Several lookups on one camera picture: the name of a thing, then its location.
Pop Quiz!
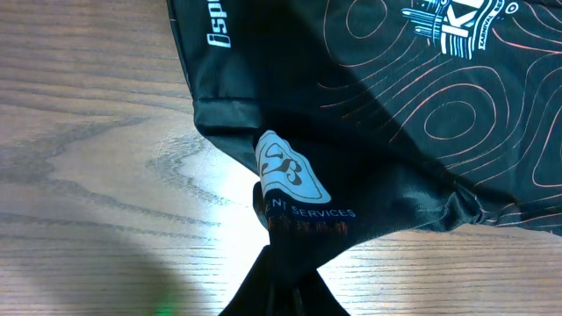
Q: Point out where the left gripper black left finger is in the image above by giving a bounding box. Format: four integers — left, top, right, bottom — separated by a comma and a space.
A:
220, 246, 303, 316

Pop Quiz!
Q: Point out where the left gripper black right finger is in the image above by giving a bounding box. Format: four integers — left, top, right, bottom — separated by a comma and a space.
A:
298, 270, 349, 316

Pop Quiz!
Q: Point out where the black jersey with orange lines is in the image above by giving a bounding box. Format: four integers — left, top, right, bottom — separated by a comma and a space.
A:
165, 0, 562, 286

